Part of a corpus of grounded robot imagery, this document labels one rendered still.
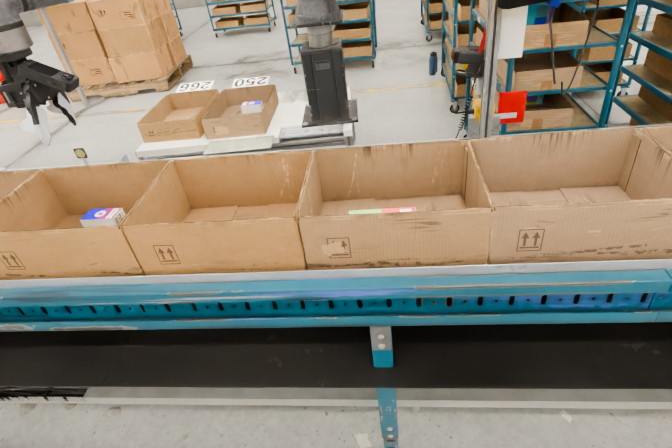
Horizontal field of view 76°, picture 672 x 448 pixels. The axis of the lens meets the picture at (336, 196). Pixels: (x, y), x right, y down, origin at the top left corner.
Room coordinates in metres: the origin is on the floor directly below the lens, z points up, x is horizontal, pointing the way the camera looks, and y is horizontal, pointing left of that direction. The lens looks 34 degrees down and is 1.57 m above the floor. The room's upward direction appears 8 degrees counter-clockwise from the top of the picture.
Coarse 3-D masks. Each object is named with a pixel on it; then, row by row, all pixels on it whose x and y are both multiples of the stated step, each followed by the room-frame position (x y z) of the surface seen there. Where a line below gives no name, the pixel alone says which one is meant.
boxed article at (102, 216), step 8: (104, 208) 1.05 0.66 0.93; (112, 208) 1.05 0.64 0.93; (120, 208) 1.04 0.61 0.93; (88, 216) 1.02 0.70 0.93; (96, 216) 1.02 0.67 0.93; (104, 216) 1.01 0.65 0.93; (112, 216) 1.00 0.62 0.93; (120, 216) 1.02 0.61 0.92; (88, 224) 1.01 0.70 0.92; (96, 224) 1.00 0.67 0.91; (104, 224) 1.00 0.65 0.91; (112, 224) 0.99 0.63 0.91
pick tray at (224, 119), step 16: (224, 96) 2.19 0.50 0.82; (240, 96) 2.20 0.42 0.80; (256, 96) 2.19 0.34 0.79; (272, 96) 2.06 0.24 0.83; (208, 112) 1.94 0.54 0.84; (224, 112) 2.12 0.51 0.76; (240, 112) 2.09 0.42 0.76; (256, 112) 2.06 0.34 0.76; (272, 112) 1.99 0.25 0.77; (208, 128) 1.83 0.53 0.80; (224, 128) 1.82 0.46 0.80; (240, 128) 1.81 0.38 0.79; (256, 128) 1.80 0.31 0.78
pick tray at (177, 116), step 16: (176, 96) 2.26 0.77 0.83; (192, 96) 2.25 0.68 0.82; (208, 96) 2.24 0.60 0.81; (160, 112) 2.13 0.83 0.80; (176, 112) 2.22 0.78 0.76; (192, 112) 2.18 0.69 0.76; (144, 128) 1.89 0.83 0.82; (160, 128) 1.88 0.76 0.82; (176, 128) 1.87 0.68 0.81; (192, 128) 1.86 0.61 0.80
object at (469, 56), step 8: (456, 48) 1.56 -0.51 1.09; (464, 48) 1.54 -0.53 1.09; (472, 48) 1.53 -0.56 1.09; (456, 56) 1.52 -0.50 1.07; (464, 56) 1.51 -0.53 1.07; (472, 56) 1.51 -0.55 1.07; (480, 56) 1.51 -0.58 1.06; (464, 64) 1.54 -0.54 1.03; (472, 64) 1.52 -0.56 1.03; (480, 64) 1.51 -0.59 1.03; (472, 72) 1.52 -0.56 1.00
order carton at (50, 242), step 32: (160, 160) 1.07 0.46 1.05; (32, 192) 1.05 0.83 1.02; (64, 192) 1.11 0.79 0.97; (96, 192) 1.10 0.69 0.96; (128, 192) 1.08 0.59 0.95; (0, 224) 0.92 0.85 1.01; (32, 224) 1.00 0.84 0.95; (64, 224) 1.07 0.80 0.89; (0, 256) 0.83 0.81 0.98; (32, 256) 0.81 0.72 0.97; (64, 256) 0.80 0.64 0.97; (96, 256) 0.79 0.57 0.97; (128, 256) 0.78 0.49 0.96
